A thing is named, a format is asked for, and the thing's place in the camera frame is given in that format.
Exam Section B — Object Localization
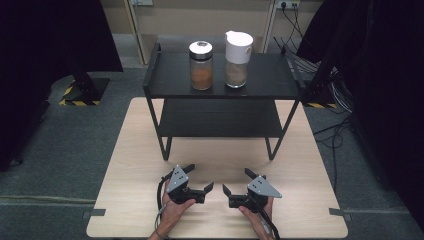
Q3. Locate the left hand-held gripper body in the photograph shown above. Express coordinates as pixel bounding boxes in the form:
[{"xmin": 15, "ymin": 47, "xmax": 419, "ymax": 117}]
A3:
[{"xmin": 162, "ymin": 164, "xmax": 206, "ymax": 205}]

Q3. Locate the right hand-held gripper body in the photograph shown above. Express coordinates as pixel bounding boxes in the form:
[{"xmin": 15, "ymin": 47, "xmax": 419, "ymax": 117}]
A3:
[{"xmin": 228, "ymin": 174, "xmax": 283, "ymax": 214}]

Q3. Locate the glass spice jar metal lid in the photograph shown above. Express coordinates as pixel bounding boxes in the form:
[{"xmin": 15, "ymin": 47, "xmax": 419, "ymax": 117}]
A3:
[{"xmin": 188, "ymin": 40, "xmax": 214, "ymax": 91}]

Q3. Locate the black metal shelf rack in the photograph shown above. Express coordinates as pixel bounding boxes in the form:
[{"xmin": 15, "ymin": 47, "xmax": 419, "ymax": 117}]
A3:
[{"xmin": 142, "ymin": 42, "xmax": 307, "ymax": 162}]

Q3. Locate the white lidded spice jar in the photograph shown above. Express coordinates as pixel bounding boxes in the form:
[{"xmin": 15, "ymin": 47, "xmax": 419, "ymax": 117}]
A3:
[{"xmin": 224, "ymin": 30, "xmax": 254, "ymax": 89}]

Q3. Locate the person's left hand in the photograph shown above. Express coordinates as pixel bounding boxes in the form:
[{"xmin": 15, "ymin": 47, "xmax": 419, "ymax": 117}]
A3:
[{"xmin": 158, "ymin": 179, "xmax": 198, "ymax": 235}]

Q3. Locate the person's right hand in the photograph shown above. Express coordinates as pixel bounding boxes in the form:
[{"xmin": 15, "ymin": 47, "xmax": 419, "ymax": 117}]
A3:
[{"xmin": 237, "ymin": 196, "xmax": 275, "ymax": 240}]

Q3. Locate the dark tape strip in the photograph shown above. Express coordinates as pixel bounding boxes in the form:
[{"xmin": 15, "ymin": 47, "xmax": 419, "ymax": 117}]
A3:
[
  {"xmin": 83, "ymin": 208, "xmax": 107, "ymax": 218},
  {"xmin": 329, "ymin": 207, "xmax": 352, "ymax": 222}
]

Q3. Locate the black stand base striped tape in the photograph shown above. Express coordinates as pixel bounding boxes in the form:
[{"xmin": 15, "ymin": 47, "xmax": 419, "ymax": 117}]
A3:
[
  {"xmin": 59, "ymin": 77, "xmax": 111, "ymax": 107},
  {"xmin": 301, "ymin": 84, "xmax": 338, "ymax": 109}
]

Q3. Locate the dark curtain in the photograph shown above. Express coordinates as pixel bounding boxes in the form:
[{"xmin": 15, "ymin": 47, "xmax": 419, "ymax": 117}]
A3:
[
  {"xmin": 0, "ymin": 0, "xmax": 124, "ymax": 172},
  {"xmin": 296, "ymin": 0, "xmax": 424, "ymax": 231}
]

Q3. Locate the left hand-held gripper cable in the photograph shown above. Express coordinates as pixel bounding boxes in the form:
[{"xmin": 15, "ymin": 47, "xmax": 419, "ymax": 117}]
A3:
[{"xmin": 154, "ymin": 173, "xmax": 169, "ymax": 234}]

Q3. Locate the hand-held gripper cable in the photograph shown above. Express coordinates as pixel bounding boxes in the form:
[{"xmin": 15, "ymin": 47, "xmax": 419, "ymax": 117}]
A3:
[
  {"xmin": 154, "ymin": 173, "xmax": 169, "ymax": 234},
  {"xmin": 259, "ymin": 209, "xmax": 282, "ymax": 240}
]

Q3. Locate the right hand-held gripper cable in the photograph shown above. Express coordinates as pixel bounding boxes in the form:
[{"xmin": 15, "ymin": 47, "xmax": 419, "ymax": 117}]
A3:
[{"xmin": 259, "ymin": 209, "xmax": 282, "ymax": 240}]

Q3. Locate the tangle of floor cables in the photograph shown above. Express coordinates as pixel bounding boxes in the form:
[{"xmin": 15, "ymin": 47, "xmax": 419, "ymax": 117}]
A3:
[{"xmin": 273, "ymin": 3, "xmax": 355, "ymax": 194}]

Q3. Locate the white wall socket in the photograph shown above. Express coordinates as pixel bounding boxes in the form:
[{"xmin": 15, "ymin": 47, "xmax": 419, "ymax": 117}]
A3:
[{"xmin": 275, "ymin": 0, "xmax": 301, "ymax": 10}]

